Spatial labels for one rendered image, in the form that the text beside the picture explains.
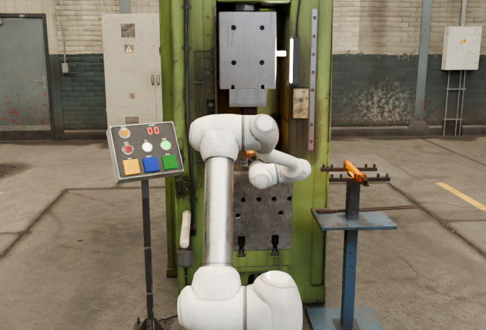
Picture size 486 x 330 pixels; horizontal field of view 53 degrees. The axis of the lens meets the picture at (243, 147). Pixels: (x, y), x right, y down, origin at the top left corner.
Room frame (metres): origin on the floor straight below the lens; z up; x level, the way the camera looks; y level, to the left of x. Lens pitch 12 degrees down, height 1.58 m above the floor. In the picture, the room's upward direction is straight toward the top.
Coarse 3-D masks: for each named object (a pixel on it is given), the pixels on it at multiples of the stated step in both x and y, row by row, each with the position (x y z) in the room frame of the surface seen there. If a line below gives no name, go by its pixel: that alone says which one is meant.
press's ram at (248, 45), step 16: (224, 16) 2.59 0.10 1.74; (240, 16) 2.60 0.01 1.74; (256, 16) 2.60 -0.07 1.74; (272, 16) 2.61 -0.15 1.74; (224, 32) 2.59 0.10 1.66; (240, 32) 2.60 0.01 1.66; (256, 32) 2.60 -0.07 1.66; (272, 32) 2.61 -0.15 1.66; (224, 48) 2.59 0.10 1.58; (240, 48) 2.60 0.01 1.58; (256, 48) 2.60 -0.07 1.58; (272, 48) 2.61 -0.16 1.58; (224, 64) 2.59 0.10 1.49; (240, 64) 2.60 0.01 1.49; (256, 64) 2.60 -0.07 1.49; (272, 64) 2.61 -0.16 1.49; (224, 80) 2.59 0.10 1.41; (240, 80) 2.60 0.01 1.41; (256, 80) 2.60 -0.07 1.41; (272, 80) 2.61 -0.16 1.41
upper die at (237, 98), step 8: (232, 88) 2.64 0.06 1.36; (232, 96) 2.59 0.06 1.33; (240, 96) 2.60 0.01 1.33; (248, 96) 2.60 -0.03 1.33; (256, 96) 2.60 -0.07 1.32; (264, 96) 2.61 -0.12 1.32; (232, 104) 2.59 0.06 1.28; (240, 104) 2.60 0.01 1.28; (248, 104) 2.60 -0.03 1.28; (256, 104) 2.60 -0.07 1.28; (264, 104) 2.61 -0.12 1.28
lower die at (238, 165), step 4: (240, 152) 2.73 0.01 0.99; (244, 152) 2.73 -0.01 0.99; (240, 156) 2.62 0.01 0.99; (244, 156) 2.62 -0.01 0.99; (236, 160) 2.60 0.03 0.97; (240, 160) 2.60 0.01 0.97; (244, 160) 2.60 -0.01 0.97; (236, 164) 2.60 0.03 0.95; (240, 164) 2.60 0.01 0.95; (236, 168) 2.60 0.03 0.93; (240, 168) 2.60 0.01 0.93; (248, 168) 2.60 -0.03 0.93
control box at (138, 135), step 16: (112, 128) 2.38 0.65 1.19; (128, 128) 2.41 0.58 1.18; (144, 128) 2.45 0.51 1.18; (160, 128) 2.49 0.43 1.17; (112, 144) 2.33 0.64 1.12; (128, 144) 2.36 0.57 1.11; (160, 144) 2.44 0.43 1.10; (176, 144) 2.48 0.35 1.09; (112, 160) 2.35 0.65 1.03; (160, 160) 2.39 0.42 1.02; (176, 160) 2.43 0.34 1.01; (128, 176) 2.28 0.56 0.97; (144, 176) 2.32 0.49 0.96; (160, 176) 2.39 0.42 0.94
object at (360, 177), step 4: (348, 164) 2.60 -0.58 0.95; (352, 164) 2.60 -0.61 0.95; (348, 168) 2.59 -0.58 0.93; (352, 168) 2.52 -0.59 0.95; (356, 168) 2.52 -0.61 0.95; (352, 172) 2.49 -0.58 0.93; (356, 172) 2.42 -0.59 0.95; (360, 172) 2.42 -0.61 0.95; (360, 176) 2.34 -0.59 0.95; (364, 176) 2.34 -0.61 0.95; (360, 180) 2.34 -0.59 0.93; (364, 180) 2.26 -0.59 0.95; (368, 180) 2.26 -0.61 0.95; (364, 184) 2.27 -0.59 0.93; (368, 184) 2.28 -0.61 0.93
